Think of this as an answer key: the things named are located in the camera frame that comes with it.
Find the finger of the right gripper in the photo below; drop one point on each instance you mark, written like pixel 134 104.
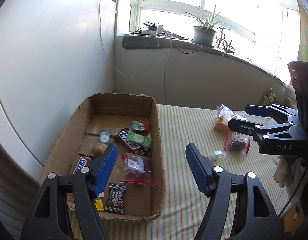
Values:
pixel 251 128
pixel 280 114

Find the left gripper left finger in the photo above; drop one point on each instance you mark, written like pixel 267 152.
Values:
pixel 48 216

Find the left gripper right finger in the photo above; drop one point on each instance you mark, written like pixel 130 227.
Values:
pixel 254 214

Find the dark cake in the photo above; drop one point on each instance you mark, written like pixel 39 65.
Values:
pixel 237 142

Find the packaged sliced bread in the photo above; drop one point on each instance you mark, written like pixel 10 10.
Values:
pixel 224 114

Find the small pale green candy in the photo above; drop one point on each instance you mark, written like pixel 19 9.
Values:
pixel 218 155

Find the yellow candy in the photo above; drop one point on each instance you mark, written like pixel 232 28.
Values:
pixel 99 204

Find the black patterned snack packet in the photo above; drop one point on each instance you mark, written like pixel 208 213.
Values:
pixel 115 202

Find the Snickers bar English label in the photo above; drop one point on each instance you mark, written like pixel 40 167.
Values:
pixel 83 161

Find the brown ball candy pink wrapper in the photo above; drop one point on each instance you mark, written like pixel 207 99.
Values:
pixel 98 149

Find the white ring mint packet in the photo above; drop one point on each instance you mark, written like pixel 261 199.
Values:
pixel 104 136

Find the red dried fruit pack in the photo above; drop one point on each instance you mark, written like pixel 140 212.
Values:
pixel 137 170

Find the green snack packet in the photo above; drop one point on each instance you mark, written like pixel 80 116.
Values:
pixel 141 140

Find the Snickers bar Chinese label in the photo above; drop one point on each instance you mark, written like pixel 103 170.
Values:
pixel 127 141

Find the green tissue pack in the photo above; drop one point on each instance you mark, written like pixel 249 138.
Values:
pixel 268 98

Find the striped tablecloth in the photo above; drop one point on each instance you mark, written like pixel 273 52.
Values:
pixel 202 199

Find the small hanging plant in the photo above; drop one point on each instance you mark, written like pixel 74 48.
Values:
pixel 226 46

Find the brown cardboard box tray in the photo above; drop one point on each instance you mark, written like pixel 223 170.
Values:
pixel 114 112

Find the potted spider plant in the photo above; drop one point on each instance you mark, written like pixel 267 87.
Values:
pixel 204 32

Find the white power strip with adapters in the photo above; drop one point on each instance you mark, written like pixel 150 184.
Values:
pixel 150 29

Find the white refrigerator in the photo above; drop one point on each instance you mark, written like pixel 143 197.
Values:
pixel 53 55

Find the black camera module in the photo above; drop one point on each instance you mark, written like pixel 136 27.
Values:
pixel 299 79

